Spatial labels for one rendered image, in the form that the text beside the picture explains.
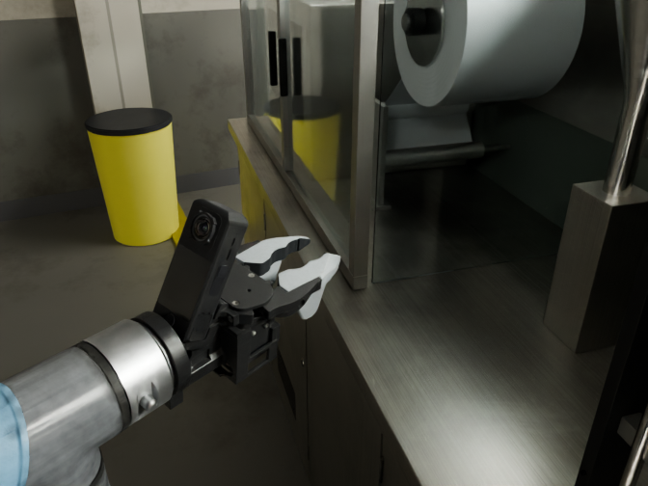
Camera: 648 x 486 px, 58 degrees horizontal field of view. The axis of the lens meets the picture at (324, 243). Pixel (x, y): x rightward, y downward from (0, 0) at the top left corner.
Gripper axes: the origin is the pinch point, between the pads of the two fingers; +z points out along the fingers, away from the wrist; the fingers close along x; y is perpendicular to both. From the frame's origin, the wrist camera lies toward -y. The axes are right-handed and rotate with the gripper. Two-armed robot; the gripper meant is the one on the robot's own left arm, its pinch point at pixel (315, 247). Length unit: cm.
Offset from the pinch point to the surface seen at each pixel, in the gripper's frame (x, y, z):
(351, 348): -8.1, 34.9, 23.3
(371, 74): -23.1, -4.9, 39.0
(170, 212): -200, 136, 126
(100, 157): -221, 103, 100
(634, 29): 11, -19, 48
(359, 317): -12.5, 35.5, 31.2
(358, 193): -21.2, 15.8, 37.6
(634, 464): 34.0, 16.0, 14.4
